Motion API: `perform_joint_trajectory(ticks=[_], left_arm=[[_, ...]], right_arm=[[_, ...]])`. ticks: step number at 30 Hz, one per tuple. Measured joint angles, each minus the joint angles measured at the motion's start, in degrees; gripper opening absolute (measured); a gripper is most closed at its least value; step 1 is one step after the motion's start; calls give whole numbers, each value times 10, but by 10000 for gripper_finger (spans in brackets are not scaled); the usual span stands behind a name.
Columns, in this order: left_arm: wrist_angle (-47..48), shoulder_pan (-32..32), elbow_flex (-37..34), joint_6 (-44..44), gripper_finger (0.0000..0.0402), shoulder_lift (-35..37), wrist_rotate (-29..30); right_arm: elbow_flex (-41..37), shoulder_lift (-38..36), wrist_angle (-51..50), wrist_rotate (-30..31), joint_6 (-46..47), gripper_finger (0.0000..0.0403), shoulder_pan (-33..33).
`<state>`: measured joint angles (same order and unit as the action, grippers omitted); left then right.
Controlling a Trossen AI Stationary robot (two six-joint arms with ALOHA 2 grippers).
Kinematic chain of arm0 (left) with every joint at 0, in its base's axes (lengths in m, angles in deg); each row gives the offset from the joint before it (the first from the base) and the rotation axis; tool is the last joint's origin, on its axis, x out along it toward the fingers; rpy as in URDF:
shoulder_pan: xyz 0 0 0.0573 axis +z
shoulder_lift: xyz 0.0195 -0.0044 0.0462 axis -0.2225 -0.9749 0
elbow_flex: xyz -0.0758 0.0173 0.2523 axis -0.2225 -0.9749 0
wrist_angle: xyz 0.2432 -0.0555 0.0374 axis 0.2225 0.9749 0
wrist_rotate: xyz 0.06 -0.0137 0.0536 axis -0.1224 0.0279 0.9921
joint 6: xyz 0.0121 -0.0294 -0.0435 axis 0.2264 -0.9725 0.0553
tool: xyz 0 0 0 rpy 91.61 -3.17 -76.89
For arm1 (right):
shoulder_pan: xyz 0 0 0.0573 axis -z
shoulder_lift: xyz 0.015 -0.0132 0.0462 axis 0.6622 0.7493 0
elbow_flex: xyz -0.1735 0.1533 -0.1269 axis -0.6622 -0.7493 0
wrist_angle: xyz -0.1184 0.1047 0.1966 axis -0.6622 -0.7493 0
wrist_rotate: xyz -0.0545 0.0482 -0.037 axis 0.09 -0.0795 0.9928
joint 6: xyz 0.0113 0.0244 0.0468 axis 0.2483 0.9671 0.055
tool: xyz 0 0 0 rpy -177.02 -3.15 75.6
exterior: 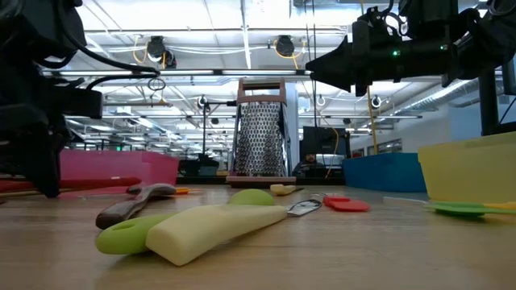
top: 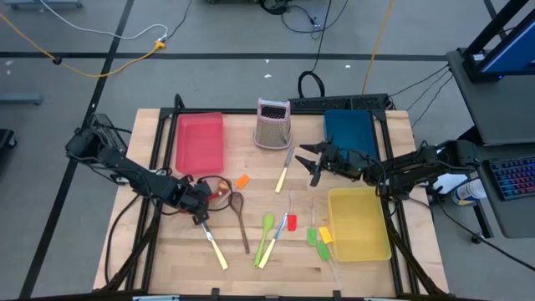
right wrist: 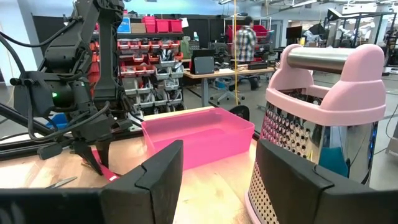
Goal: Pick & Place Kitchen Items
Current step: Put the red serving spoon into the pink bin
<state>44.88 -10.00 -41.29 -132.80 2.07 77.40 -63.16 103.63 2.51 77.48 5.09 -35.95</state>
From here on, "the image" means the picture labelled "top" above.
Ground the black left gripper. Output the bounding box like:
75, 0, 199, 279
179, 175, 222, 214

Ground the white paper sheet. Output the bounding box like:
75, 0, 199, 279
432, 173, 469, 196

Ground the black floor cable tangle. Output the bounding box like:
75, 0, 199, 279
258, 0, 350, 41

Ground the black wire mesh basket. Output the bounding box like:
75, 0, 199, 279
89, 113, 126, 143

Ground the red plastic bin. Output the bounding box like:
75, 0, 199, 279
175, 111, 225, 176

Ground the backlit computer keyboard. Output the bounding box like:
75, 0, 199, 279
487, 155, 535, 202

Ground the yellow hanging cable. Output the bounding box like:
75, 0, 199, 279
361, 0, 396, 95

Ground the white floor cable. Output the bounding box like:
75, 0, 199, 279
39, 0, 169, 42

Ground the pink metal box grater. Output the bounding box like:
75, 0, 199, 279
252, 97, 293, 151

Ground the red silicone spatula clear handle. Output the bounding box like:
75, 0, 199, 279
286, 188, 298, 232

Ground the thin black desk cable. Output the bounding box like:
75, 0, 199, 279
388, 64, 452, 99

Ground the black floor object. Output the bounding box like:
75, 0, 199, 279
0, 128, 18, 151

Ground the white plastic bottle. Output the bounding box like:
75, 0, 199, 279
451, 177, 488, 207

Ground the black computer monitor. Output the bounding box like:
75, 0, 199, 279
478, 10, 535, 79

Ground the green silicone spoon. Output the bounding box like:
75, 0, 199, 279
253, 212, 276, 269

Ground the black hanging cable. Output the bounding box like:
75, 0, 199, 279
297, 0, 334, 99

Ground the yellow floor extension cable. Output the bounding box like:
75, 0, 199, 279
0, 12, 167, 79

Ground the green silicone spatula clear handle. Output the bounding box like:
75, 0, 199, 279
306, 198, 318, 247
316, 242, 343, 290

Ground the black cable under table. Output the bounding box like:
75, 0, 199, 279
104, 194, 141, 288

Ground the black aluminium table frame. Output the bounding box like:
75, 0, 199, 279
99, 94, 448, 301

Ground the yellow plastic bin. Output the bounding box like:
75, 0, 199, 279
327, 186, 393, 263

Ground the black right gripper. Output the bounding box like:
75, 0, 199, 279
294, 140, 371, 181

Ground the grey computer desk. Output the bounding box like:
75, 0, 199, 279
445, 48, 535, 239

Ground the large dark wooden spoon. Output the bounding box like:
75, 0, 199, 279
228, 191, 251, 255

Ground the grey metal floor bar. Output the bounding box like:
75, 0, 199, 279
0, 93, 43, 106

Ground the blue plastic bin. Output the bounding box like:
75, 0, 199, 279
323, 109, 380, 162

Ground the black monitor stand post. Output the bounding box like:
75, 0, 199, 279
461, 0, 531, 84

